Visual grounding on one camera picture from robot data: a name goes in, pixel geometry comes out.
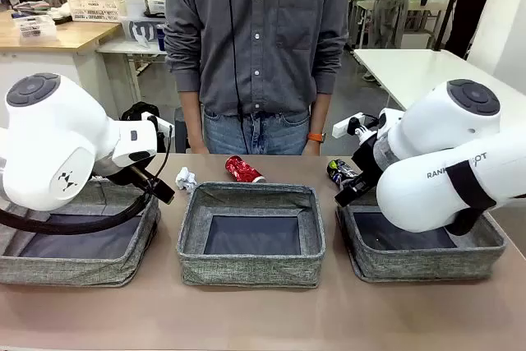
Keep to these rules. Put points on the person in grey shirt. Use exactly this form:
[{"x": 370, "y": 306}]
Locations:
[{"x": 255, "y": 38}]

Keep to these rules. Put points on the crumpled white paper ball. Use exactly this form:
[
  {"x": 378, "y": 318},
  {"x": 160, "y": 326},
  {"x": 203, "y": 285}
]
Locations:
[{"x": 185, "y": 180}]

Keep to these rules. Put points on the orange wrist watch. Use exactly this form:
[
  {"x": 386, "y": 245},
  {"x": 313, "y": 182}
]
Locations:
[{"x": 317, "y": 137}]

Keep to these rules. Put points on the white box with logo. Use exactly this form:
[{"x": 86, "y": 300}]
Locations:
[{"x": 141, "y": 30}]

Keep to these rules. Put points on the crushed red soda can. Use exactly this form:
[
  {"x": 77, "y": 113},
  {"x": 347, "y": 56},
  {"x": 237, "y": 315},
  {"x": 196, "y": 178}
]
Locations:
[{"x": 242, "y": 170}]

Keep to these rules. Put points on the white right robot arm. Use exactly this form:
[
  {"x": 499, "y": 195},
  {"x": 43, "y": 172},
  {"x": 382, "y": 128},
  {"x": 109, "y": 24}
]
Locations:
[{"x": 431, "y": 186}]

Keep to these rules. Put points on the grey plastic stool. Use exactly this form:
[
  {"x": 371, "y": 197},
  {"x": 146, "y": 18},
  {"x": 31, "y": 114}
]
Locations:
[{"x": 181, "y": 129}]

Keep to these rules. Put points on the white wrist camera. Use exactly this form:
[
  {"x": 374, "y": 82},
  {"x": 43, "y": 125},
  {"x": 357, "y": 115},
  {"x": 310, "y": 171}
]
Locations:
[
  {"x": 343, "y": 127},
  {"x": 162, "y": 124}
]

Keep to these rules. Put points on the person's right forearm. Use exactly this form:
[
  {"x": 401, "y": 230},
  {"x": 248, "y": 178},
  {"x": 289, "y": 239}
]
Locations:
[{"x": 191, "y": 116}]

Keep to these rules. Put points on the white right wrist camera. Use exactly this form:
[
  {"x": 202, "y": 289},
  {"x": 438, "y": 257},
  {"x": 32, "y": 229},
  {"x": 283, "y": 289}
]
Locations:
[{"x": 343, "y": 127}]

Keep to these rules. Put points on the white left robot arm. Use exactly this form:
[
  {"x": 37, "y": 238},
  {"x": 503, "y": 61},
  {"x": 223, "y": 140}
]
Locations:
[{"x": 49, "y": 141}]

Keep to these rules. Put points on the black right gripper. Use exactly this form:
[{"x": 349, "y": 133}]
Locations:
[{"x": 370, "y": 158}]

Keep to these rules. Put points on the bystander in beige trousers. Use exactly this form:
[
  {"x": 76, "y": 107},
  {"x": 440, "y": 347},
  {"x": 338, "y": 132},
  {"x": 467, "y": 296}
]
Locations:
[{"x": 390, "y": 18}]

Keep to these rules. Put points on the white cylindrical container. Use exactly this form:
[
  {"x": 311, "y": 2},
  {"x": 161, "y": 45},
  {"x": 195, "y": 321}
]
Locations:
[{"x": 135, "y": 6}]

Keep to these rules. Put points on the white side table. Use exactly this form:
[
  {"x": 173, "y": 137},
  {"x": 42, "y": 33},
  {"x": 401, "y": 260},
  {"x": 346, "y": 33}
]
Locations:
[{"x": 123, "y": 47}]

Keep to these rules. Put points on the white lattice crate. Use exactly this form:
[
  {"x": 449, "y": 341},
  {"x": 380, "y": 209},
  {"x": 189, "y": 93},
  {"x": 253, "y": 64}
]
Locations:
[{"x": 96, "y": 7}]

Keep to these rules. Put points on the person's left forearm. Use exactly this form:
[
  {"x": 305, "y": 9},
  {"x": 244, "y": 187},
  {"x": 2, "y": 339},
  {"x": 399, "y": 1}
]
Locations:
[{"x": 319, "y": 114}]

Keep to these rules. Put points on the person's right hand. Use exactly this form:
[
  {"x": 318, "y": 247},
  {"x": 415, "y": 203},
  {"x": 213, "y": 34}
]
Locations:
[{"x": 199, "y": 146}]

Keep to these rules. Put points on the blue drink can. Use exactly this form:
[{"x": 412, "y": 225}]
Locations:
[{"x": 160, "y": 38}]

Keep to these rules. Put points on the crushed black soda can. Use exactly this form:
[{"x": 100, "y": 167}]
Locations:
[{"x": 339, "y": 168}]

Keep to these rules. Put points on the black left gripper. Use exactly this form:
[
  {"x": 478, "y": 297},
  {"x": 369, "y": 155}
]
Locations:
[{"x": 153, "y": 133}]

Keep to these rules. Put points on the person's left hand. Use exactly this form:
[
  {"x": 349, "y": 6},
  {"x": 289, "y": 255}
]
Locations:
[{"x": 315, "y": 149}]

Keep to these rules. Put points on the large white table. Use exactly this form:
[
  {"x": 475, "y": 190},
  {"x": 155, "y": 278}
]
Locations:
[{"x": 411, "y": 67}]

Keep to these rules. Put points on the light wooden desk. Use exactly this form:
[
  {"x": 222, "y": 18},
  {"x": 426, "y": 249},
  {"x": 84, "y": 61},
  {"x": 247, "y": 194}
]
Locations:
[{"x": 425, "y": 7}]

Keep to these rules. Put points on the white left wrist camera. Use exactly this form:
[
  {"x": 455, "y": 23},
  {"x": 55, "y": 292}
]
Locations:
[{"x": 162, "y": 124}]

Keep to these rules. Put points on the grey fabric basket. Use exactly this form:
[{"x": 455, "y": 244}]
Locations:
[
  {"x": 246, "y": 271},
  {"x": 61, "y": 271},
  {"x": 411, "y": 266}
]

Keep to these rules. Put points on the clear labelled plastic box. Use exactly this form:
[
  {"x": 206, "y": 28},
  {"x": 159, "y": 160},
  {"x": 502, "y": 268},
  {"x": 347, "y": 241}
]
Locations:
[{"x": 35, "y": 28}]

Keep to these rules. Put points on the bystander in black trousers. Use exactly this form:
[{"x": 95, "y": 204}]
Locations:
[{"x": 468, "y": 18}]

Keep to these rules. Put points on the black backpack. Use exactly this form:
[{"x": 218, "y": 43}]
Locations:
[{"x": 137, "y": 110}]

